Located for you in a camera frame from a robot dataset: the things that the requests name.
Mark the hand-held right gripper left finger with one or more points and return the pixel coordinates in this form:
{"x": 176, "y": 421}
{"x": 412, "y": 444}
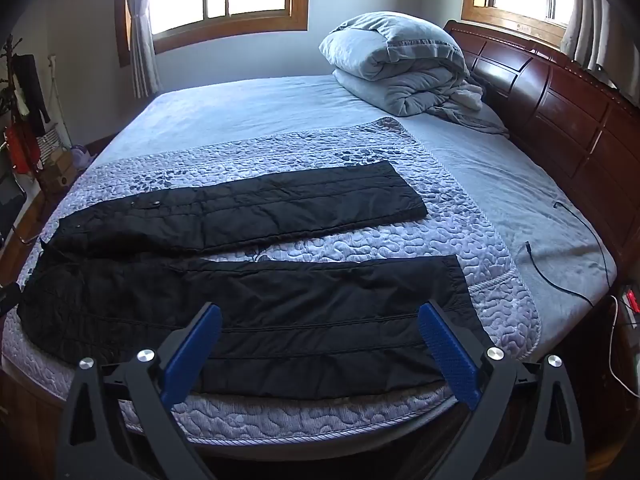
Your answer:
{"x": 192, "y": 350}

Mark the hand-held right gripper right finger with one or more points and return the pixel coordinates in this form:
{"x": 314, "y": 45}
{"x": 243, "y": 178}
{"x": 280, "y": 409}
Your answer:
{"x": 450, "y": 350}

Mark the black pants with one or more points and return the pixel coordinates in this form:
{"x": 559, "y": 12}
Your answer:
{"x": 300, "y": 300}

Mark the purple bag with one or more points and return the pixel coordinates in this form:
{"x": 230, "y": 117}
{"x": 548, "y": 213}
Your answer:
{"x": 82, "y": 155}

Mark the cardboard box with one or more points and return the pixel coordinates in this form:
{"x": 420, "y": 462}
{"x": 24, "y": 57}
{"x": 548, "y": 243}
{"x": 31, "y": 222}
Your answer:
{"x": 57, "y": 170}

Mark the white laundry basket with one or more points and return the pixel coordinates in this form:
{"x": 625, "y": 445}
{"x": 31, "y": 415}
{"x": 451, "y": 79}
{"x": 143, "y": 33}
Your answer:
{"x": 49, "y": 142}

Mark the white crumpled cloth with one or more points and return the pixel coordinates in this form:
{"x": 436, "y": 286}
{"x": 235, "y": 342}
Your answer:
{"x": 470, "y": 95}

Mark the red bag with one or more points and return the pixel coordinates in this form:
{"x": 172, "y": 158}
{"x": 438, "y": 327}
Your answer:
{"x": 21, "y": 147}

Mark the wooden bed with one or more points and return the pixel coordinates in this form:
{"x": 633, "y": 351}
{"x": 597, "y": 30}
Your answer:
{"x": 565, "y": 110}

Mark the white metal rack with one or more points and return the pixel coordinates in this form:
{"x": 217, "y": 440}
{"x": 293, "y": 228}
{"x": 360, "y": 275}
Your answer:
{"x": 59, "y": 95}

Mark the folded light blue duvet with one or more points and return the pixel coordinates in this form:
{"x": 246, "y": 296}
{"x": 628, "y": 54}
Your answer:
{"x": 390, "y": 55}

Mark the grey curtain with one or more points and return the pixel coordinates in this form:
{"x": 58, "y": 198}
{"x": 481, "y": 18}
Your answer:
{"x": 590, "y": 25}
{"x": 142, "y": 50}

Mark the black hanging garment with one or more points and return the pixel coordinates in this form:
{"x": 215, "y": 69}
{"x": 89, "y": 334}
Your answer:
{"x": 31, "y": 85}

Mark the power strip with red switch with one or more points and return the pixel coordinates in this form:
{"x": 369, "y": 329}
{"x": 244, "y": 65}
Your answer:
{"x": 631, "y": 300}

